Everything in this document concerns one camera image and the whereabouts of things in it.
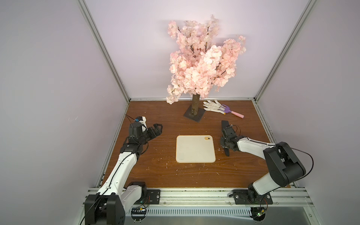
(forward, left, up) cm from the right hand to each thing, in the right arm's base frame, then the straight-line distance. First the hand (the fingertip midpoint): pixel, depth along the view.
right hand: (226, 139), depth 95 cm
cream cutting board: (-7, +24, -2) cm, 25 cm away
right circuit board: (-41, -10, -2) cm, 42 cm away
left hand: (-2, +45, +17) cm, 48 cm away
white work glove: (+31, +5, 0) cm, 31 cm away
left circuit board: (-43, +52, -3) cm, 67 cm away
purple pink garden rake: (+26, -5, +2) cm, 27 cm away
